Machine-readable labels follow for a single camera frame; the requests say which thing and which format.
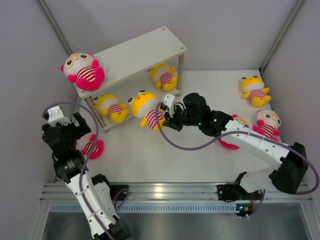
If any pink plush on shelf top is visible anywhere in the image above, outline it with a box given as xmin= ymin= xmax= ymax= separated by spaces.
xmin=60 ymin=52 xmax=106 ymax=92

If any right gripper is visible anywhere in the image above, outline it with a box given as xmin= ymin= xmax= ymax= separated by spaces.
xmin=163 ymin=104 xmax=201 ymax=132

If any white two-tier shelf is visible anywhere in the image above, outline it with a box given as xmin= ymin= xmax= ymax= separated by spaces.
xmin=76 ymin=26 xmax=187 ymax=132

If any small black connector board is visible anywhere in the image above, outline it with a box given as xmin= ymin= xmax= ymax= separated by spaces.
xmin=235 ymin=204 xmax=253 ymax=218

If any yellow plush with black eyes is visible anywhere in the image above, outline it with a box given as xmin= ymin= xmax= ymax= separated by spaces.
xmin=241 ymin=75 xmax=272 ymax=107

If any yellow plush striped shirt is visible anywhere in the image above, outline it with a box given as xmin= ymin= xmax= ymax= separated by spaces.
xmin=127 ymin=89 xmax=165 ymax=132

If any aluminium front rail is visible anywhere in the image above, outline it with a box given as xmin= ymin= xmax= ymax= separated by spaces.
xmin=39 ymin=181 xmax=313 ymax=201

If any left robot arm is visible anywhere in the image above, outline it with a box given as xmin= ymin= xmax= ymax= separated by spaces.
xmin=42 ymin=107 xmax=131 ymax=240

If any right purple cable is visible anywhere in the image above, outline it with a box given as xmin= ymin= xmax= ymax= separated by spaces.
xmin=155 ymin=102 xmax=320 ymax=195

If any yellow plush shelf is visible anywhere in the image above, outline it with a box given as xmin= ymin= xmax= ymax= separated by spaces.
xmin=148 ymin=62 xmax=178 ymax=92
xmin=93 ymin=93 xmax=129 ymax=124

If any pink plush near left arm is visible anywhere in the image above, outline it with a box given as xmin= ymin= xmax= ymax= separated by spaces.
xmin=80 ymin=134 xmax=105 ymax=160

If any yellow plush lower shelf right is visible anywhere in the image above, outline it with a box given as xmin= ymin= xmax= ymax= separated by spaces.
xmin=148 ymin=62 xmax=178 ymax=92

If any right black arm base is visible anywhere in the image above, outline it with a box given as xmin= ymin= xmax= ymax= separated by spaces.
xmin=216 ymin=171 xmax=250 ymax=203

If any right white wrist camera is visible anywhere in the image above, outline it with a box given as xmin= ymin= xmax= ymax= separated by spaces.
xmin=160 ymin=93 xmax=176 ymax=117

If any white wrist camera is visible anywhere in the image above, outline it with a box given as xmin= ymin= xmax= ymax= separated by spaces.
xmin=42 ymin=105 xmax=72 ymax=127
xmin=160 ymin=93 xmax=176 ymax=117

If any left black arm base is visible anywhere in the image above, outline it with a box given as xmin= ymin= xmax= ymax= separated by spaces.
xmin=110 ymin=184 xmax=129 ymax=202

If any yellow plush lower shelf left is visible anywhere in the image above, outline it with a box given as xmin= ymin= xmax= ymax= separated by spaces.
xmin=93 ymin=93 xmax=129 ymax=124

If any pink plush far right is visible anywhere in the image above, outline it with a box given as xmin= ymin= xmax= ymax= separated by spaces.
xmin=253 ymin=109 xmax=282 ymax=141

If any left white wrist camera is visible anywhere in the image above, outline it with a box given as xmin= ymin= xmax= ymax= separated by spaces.
xmin=42 ymin=105 xmax=72 ymax=127

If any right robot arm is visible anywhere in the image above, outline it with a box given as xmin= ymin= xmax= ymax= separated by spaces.
xmin=159 ymin=93 xmax=308 ymax=199

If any pink plush with yellow glasses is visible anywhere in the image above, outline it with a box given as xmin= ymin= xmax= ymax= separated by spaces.
xmin=219 ymin=114 xmax=254 ymax=151

